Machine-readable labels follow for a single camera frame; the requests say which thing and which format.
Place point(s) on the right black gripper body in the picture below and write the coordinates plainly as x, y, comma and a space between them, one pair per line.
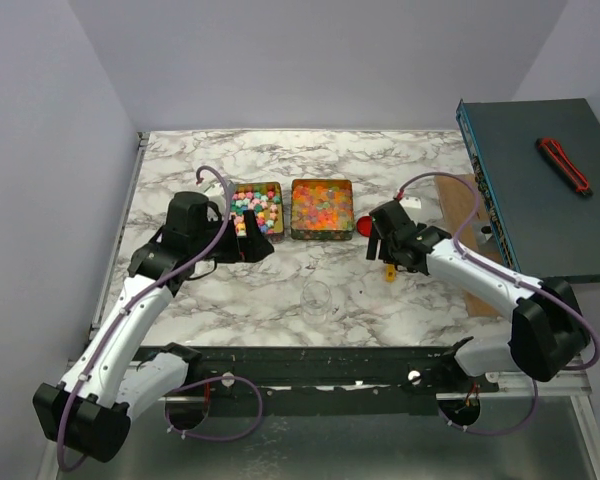
386, 239

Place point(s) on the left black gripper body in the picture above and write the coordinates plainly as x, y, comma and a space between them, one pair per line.
227, 250

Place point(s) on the yellow plastic scoop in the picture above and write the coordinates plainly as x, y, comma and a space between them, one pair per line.
390, 273

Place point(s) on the tin of paper stars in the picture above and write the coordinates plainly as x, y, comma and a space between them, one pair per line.
265, 200

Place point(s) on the tin of gummy candies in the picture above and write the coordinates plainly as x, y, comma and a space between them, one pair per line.
322, 209

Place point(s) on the clear glass jar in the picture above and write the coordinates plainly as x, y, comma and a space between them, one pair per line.
316, 303

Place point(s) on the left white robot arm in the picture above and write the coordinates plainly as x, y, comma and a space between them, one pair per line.
91, 409

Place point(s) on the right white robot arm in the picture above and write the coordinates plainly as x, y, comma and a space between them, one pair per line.
546, 330

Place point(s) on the red jar lid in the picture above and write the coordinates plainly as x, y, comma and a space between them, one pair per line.
364, 226

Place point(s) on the wooden board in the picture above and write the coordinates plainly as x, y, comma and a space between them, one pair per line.
456, 203

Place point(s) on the dark grey metal box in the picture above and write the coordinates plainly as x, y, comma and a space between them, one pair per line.
543, 226

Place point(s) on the red black utility knife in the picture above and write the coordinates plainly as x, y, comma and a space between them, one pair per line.
554, 154

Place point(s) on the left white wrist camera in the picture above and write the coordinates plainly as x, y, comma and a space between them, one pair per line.
217, 200

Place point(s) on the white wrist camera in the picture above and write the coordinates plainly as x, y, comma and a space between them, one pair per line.
217, 200
411, 203

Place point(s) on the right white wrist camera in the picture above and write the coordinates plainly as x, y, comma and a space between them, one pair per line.
411, 203

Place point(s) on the small metal bracket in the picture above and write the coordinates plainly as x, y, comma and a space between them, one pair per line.
484, 237

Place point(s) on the black mounting rail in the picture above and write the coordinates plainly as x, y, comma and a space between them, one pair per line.
291, 381

